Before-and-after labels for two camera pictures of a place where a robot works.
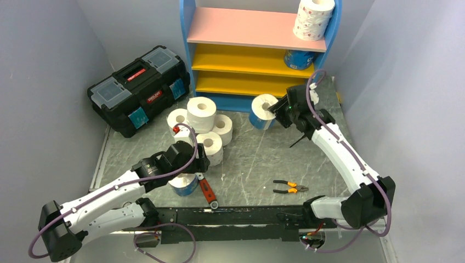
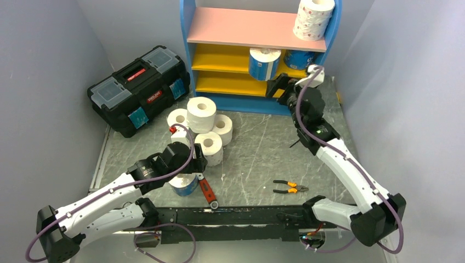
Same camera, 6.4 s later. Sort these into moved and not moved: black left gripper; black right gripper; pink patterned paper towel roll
Moved: black right gripper
Not moved: pink patterned paper towel roll; black left gripper
